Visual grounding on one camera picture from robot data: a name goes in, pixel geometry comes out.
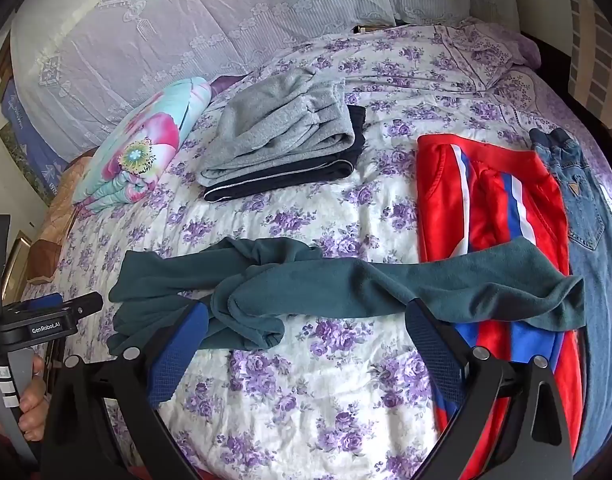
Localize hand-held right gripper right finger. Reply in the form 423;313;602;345
405;298;574;480

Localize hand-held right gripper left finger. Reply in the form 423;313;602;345
40;301;210;480

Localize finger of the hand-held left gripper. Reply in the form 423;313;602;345
17;295;63;313
61;293;104;317

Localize teal fleece pants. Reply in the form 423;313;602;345
106;236;586;356

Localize red striped track pants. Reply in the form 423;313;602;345
416;133;584;480

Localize navy folded pants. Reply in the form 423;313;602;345
203;105;368;203

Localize person's left hand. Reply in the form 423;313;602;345
17;355;50;443

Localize gold framed picture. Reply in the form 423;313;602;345
0;230;36;303

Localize orange brown blanket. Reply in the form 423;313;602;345
25;155;94;283

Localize purple floral bedspread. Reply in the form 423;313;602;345
23;17;612;480

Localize colourful floral folded blanket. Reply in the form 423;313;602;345
71;76;214;207

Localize blue printed cloth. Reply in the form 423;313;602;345
0;79;71;196

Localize blue denim jeans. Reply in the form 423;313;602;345
528;127;612;476

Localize grey folded sweatpants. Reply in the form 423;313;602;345
198;67;357;188

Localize purple cloth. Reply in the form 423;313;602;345
210;74;249;98

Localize large white lace pillow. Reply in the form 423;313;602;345
10;0;398;153

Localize lilac floral pillowcase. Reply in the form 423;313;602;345
433;16;543;93

